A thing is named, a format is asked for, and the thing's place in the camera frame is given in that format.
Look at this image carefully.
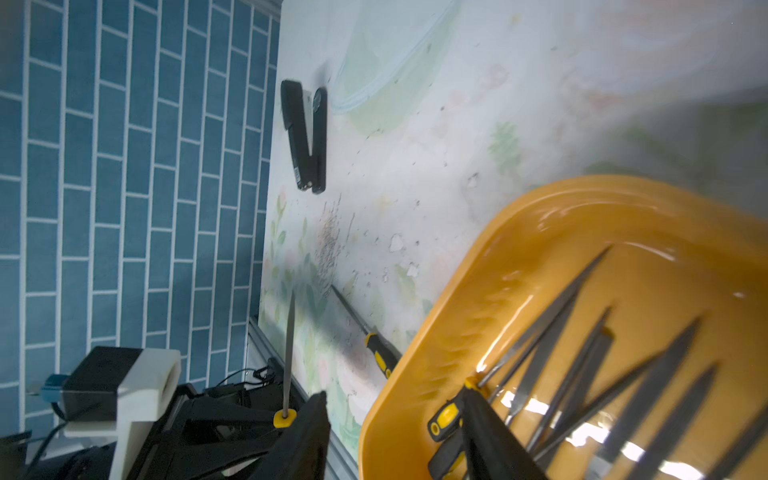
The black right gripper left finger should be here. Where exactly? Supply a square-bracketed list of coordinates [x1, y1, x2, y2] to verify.
[249, 391, 331, 479]

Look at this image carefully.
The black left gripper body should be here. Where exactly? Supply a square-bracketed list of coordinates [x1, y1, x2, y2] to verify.
[128, 383, 309, 479]

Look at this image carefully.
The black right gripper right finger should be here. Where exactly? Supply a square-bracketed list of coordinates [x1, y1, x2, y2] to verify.
[461, 390, 547, 480]

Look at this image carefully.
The round file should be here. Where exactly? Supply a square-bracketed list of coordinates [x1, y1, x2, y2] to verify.
[273, 292, 297, 430]

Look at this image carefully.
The file tool yellow black handle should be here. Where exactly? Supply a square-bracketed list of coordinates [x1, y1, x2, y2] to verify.
[427, 245, 612, 442]

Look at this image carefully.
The lone angled file tool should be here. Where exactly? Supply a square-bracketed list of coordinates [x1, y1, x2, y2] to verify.
[331, 285, 401, 379]

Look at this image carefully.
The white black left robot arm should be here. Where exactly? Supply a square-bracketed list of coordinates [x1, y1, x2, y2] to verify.
[1, 384, 330, 479]

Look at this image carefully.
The yellow plastic storage tray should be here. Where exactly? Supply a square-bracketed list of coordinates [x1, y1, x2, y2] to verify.
[358, 175, 767, 479]

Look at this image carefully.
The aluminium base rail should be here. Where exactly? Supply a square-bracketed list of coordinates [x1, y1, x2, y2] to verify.
[247, 317, 361, 480]

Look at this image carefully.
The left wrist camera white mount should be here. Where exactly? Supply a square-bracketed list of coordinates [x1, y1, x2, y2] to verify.
[40, 346, 181, 479]

